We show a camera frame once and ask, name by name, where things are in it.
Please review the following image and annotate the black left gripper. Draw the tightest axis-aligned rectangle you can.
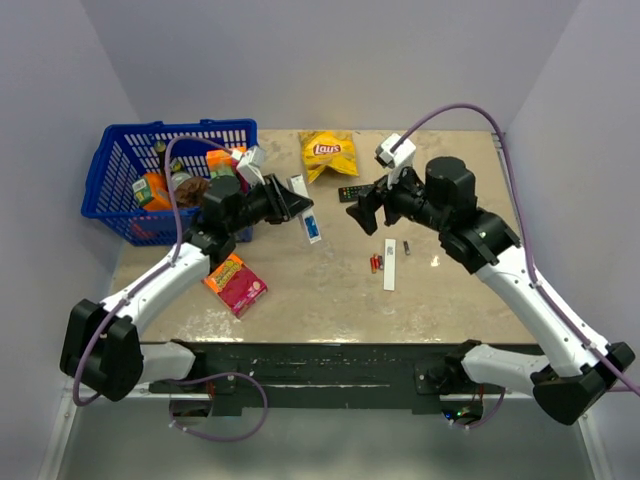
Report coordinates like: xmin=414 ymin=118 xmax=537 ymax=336
xmin=227 ymin=173 xmax=313 ymax=235

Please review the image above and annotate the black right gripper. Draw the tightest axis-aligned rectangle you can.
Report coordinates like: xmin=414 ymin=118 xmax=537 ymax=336
xmin=347 ymin=158 xmax=449 ymax=235

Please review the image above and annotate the white remote control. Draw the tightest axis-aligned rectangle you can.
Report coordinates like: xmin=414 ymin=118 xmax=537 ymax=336
xmin=287 ymin=174 xmax=323 ymax=245

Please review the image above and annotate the white remote battery cover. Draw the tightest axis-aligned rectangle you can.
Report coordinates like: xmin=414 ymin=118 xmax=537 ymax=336
xmin=383 ymin=238 xmax=396 ymax=292

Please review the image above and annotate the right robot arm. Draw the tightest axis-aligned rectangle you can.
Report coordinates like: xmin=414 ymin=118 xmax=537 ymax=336
xmin=346 ymin=157 xmax=636 ymax=425

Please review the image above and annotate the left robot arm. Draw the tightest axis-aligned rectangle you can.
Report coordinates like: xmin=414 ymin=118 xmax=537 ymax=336
xmin=60 ymin=174 xmax=313 ymax=406

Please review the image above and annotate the black TV remote control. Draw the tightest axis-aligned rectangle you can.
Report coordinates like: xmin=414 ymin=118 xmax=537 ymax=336
xmin=338 ymin=184 xmax=373 ymax=203

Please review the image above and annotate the yellow Lays chips bag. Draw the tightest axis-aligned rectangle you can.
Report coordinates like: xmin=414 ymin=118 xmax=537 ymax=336
xmin=298 ymin=130 xmax=359 ymax=183

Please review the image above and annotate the orange green snack box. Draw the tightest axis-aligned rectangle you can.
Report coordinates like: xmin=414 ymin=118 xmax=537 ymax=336
xmin=206 ymin=146 xmax=246 ymax=179

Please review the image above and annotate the pink orange candy box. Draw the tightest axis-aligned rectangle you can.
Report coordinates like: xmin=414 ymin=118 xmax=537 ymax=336
xmin=203 ymin=254 xmax=268 ymax=319

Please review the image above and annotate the brown round package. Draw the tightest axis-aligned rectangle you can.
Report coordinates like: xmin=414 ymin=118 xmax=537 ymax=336
xmin=174 ymin=177 xmax=209 ymax=209

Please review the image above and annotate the dark glass bottle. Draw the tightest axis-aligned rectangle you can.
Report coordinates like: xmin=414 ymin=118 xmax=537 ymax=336
xmin=153 ymin=140 xmax=191 ymax=188

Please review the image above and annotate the orange juice carton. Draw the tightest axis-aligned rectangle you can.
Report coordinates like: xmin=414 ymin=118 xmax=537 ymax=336
xmin=132 ymin=172 xmax=171 ymax=211

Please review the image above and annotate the blue plastic shopping basket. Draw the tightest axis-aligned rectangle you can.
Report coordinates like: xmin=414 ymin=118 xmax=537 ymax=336
xmin=81 ymin=118 xmax=257 ymax=246

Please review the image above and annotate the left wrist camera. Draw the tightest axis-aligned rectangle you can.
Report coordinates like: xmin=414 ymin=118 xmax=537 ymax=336
xmin=231 ymin=146 xmax=266 ymax=187

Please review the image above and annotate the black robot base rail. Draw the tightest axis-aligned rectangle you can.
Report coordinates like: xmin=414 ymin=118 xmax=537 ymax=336
xmin=147 ymin=339 xmax=506 ymax=419

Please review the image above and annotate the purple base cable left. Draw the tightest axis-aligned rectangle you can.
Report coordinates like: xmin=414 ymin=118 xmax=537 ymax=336
xmin=168 ymin=372 xmax=270 ymax=444

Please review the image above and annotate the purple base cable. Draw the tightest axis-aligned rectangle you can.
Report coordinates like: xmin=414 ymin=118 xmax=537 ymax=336
xmin=168 ymin=372 xmax=270 ymax=444
xmin=447 ymin=387 xmax=507 ymax=431

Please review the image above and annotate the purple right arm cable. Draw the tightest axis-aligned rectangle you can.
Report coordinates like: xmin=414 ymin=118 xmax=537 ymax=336
xmin=394 ymin=103 xmax=640 ymax=396

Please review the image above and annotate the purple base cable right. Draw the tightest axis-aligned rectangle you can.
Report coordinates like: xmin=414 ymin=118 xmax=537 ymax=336
xmin=447 ymin=387 xmax=507 ymax=431

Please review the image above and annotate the aluminium frame rail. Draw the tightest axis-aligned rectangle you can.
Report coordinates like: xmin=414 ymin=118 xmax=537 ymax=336
xmin=492 ymin=131 xmax=614 ymax=479

